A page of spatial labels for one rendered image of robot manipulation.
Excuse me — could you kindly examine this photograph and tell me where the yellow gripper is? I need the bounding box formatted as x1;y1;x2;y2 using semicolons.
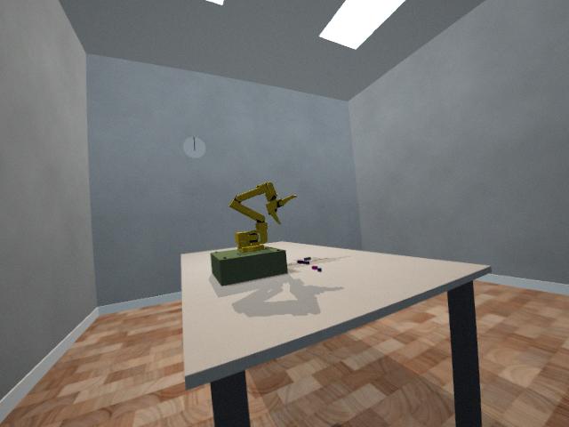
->
266;196;297;224

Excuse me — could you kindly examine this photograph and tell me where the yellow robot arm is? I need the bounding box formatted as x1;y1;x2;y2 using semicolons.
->
229;182;277;253

